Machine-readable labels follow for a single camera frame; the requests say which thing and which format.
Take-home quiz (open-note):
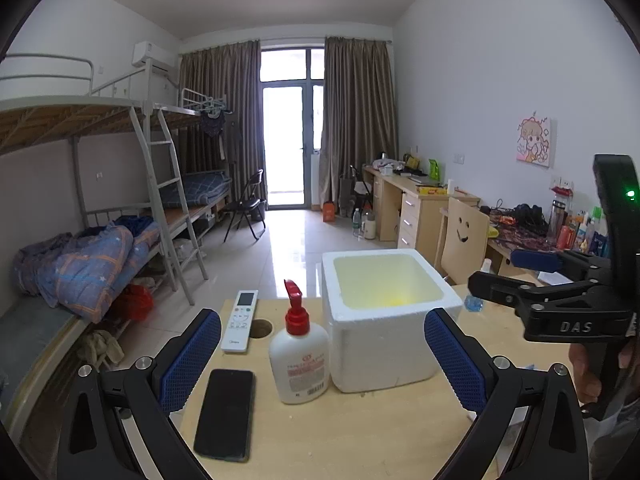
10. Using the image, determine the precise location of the anime wall picture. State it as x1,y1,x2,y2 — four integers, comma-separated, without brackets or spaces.
516,113,551,168

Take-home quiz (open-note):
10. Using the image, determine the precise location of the right brown curtain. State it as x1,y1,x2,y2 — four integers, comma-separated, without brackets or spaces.
319,37,398,204

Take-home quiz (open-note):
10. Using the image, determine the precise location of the blue plaid quilt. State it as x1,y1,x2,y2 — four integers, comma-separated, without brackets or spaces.
11,216,160,323

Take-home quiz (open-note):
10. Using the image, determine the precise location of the glass balcony door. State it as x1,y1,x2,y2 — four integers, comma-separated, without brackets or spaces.
259,47,324,209

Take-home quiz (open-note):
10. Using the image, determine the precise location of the brown curtain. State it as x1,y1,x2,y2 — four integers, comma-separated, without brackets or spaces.
319,37,398,204
177,40,266,198

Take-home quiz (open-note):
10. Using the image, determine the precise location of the white lotion pump bottle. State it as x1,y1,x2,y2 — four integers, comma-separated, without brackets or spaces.
269,280,330,405

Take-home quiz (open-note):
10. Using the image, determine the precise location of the wooden smiley chair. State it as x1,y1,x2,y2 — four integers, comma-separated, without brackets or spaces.
437,197,489,285

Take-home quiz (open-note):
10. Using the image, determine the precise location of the white remote control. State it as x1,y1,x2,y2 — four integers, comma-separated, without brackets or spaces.
221,290,258,353

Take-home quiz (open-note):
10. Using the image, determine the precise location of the left brown curtain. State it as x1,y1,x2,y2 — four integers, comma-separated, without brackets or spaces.
177,40,266,198

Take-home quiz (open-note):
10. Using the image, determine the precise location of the white air conditioner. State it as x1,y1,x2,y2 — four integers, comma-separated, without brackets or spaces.
131,41,176,70

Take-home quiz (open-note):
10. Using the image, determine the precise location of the black smartphone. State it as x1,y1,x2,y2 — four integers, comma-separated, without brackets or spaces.
193,368,256,463

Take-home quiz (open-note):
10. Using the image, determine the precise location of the printed paper sheet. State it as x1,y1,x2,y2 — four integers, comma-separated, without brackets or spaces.
537,271,573,286

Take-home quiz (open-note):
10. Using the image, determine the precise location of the metal bunk bed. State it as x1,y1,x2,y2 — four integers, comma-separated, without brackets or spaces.
1,52,230,444

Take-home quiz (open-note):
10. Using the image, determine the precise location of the wooden desk with drawers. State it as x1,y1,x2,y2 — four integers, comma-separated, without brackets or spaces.
363,166,480,262

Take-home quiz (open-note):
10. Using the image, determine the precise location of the red bag under bed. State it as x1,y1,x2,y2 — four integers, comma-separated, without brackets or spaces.
114,284,154,322

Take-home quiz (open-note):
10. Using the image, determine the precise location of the blue spray bottle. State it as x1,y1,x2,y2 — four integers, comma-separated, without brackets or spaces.
463,257,494,312

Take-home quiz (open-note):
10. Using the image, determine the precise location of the white styrofoam box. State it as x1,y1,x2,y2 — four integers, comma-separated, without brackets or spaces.
322,249,463,393

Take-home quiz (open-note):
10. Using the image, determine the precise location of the black folding chair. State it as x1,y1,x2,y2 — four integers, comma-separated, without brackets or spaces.
224,168,267,242

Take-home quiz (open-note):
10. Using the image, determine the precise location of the person's right hand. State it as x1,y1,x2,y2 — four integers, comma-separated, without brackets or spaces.
567,341,639,403

